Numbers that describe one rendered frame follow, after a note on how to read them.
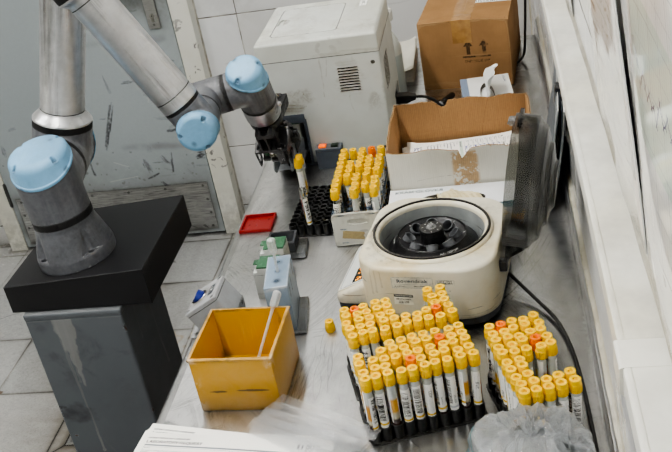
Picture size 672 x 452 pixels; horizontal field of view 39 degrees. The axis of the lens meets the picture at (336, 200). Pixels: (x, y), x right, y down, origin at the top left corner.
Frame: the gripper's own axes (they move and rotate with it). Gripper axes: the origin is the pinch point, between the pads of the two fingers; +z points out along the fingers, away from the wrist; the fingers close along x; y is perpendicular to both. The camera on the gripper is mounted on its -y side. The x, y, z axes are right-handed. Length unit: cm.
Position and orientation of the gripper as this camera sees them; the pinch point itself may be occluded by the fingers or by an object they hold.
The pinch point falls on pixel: (288, 159)
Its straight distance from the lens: 210.7
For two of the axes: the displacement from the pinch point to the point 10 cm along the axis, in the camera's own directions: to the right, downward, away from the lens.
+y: -0.3, 8.5, -5.2
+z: 2.0, 5.1, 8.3
